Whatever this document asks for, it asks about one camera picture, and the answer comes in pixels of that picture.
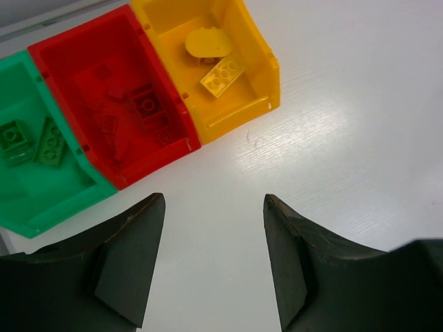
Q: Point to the red hollow lego brick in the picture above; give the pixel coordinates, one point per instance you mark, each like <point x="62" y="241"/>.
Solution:
<point x="149" y="108"/>

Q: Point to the yellow plastic bin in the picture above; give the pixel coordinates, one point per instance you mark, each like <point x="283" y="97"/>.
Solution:
<point x="254" y="93"/>

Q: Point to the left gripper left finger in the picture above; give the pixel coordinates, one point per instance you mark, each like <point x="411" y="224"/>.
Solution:
<point x="97" y="280"/>

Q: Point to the red lego plate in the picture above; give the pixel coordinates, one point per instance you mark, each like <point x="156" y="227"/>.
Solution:
<point x="109" y="124"/>

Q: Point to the red plastic bin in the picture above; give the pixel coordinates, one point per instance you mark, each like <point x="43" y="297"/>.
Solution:
<point x="118" y="39"/>

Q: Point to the green plastic bin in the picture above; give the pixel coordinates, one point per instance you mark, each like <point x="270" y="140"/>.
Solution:
<point x="45" y="175"/>

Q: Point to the green square lego brick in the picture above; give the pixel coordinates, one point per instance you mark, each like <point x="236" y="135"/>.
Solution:
<point x="16" y="143"/>

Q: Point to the red lego bricks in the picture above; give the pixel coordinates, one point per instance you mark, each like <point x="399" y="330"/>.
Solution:
<point x="92" y="84"/>

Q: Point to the large green lego plate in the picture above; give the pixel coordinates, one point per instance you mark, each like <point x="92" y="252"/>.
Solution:
<point x="51" y="146"/>

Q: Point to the yellow round lego piece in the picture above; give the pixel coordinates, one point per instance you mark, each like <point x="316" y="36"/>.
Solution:
<point x="207" y="45"/>

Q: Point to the yellow lego brick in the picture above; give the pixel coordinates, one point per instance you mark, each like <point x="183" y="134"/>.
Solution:
<point x="223" y="74"/>

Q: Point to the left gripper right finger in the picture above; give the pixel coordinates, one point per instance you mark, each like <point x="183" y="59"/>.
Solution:
<point x="325" y="282"/>

